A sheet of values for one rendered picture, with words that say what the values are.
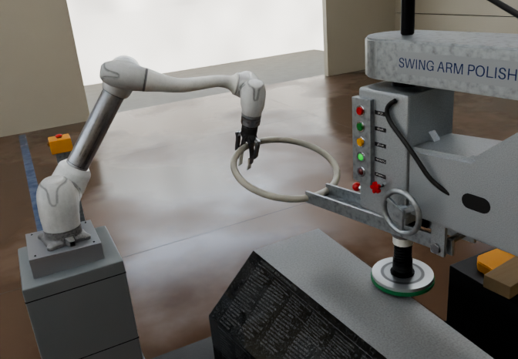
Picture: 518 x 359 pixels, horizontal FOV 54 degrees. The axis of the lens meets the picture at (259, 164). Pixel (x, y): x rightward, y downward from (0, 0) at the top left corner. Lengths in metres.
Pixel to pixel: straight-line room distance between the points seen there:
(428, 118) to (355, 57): 8.56
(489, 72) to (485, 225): 0.41
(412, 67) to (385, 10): 9.00
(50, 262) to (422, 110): 1.55
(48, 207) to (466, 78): 1.64
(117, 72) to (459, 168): 1.35
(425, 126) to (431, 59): 0.24
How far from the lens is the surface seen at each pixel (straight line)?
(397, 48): 1.51
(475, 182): 1.45
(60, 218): 2.25
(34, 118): 8.18
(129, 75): 2.13
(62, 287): 2.25
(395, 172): 1.60
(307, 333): 1.81
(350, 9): 9.96
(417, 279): 1.88
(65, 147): 3.16
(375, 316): 1.76
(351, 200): 2.04
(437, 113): 1.63
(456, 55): 1.39
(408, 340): 1.69
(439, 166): 1.50
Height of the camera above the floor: 1.87
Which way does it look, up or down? 20 degrees down
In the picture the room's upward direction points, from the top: 5 degrees counter-clockwise
